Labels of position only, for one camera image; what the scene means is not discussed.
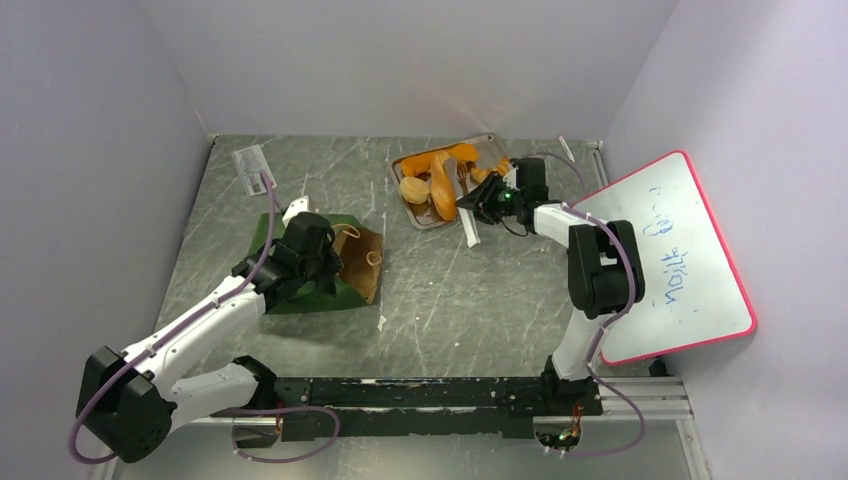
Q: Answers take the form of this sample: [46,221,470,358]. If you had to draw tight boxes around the white marker pen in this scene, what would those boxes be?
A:
[558,135,576,163]

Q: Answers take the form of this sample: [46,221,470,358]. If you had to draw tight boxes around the metal baking tray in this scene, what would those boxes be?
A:
[388,134,513,230]

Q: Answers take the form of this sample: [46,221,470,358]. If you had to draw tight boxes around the fake round bread roll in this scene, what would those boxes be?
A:
[398,176,431,205]

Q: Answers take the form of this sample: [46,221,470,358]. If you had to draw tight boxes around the metal tongs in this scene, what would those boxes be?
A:
[455,161,481,248]

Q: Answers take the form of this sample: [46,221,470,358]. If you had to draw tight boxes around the white paper receipt card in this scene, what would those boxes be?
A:
[231,144,277,196]

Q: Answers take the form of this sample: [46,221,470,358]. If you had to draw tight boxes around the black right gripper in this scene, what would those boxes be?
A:
[456,172,524,225]

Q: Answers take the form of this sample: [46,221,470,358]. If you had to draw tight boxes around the orange fake braided bread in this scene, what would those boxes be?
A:
[400,143,480,177]

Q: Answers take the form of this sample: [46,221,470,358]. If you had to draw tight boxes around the pink framed whiteboard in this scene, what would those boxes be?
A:
[577,150,758,365]

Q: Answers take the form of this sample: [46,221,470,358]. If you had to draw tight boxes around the green paper bag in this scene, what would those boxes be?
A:
[231,212,383,315]

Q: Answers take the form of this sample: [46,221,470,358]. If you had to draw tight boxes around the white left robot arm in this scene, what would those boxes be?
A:
[68,212,342,463]

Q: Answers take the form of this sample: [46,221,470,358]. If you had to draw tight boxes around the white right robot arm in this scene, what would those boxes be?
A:
[456,157,645,414]

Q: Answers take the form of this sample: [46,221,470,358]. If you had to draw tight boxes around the fake croissant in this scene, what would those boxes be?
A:
[469,157,512,184]

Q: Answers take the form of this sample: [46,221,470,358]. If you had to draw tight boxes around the aluminium rail frame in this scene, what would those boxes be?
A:
[91,376,709,479]

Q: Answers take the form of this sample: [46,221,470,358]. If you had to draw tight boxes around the fake baguette loaf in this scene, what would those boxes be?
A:
[430,154,458,222]

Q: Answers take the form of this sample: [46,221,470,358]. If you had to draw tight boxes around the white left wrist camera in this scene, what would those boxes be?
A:
[282,195,314,228]

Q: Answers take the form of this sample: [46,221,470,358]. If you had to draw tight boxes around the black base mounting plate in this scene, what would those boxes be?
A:
[231,372,603,442]

